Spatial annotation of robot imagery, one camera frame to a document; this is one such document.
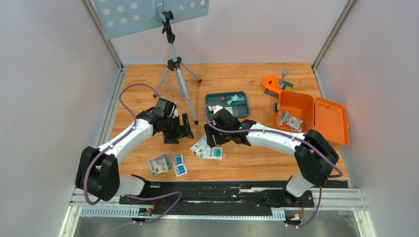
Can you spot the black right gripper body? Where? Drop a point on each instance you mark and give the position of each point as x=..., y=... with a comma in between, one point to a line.
x=216, y=124

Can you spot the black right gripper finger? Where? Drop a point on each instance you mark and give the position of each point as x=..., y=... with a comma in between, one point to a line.
x=222, y=137
x=209, y=134

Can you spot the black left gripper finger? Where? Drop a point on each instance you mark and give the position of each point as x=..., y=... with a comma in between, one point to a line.
x=186, y=128
x=171, y=140

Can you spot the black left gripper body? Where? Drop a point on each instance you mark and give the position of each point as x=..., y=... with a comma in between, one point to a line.
x=172, y=125

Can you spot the white teal dressing packet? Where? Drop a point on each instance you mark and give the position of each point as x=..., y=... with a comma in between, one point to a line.
x=200, y=146

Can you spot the clear bag teal gauze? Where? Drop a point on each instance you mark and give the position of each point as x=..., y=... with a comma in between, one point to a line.
x=233, y=111

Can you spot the white teal gauze packet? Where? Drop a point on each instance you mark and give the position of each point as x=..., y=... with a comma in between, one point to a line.
x=212, y=153

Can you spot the teal divided tray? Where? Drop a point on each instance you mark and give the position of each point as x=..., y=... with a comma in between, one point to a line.
x=235, y=102

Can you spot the teal sachet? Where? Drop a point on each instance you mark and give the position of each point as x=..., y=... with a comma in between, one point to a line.
x=230, y=101
x=238, y=98

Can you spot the clear bag bandage pack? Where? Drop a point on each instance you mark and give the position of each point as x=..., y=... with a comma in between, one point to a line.
x=161, y=164

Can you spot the clear bag cotton swabs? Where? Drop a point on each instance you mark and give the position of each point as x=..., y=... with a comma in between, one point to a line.
x=280, y=118

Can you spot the teal header tape bag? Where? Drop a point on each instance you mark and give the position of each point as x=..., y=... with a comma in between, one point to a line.
x=292, y=122

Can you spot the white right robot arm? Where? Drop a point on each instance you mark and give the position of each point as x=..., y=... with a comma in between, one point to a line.
x=315, y=157

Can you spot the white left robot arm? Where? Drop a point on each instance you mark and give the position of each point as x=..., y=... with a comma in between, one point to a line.
x=98, y=172

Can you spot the orange medicine box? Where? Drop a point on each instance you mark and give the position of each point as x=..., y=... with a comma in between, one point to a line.
x=325, y=116

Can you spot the blue alcohol pad pair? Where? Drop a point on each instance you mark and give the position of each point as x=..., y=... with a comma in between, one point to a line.
x=179, y=166

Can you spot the grey tripod stand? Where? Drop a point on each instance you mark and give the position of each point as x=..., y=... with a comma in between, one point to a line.
x=174, y=64

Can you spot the perforated grey panel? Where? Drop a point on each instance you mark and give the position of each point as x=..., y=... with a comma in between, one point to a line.
x=125, y=17

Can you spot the orange ring toy stand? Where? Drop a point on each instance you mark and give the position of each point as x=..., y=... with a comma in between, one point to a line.
x=273, y=85

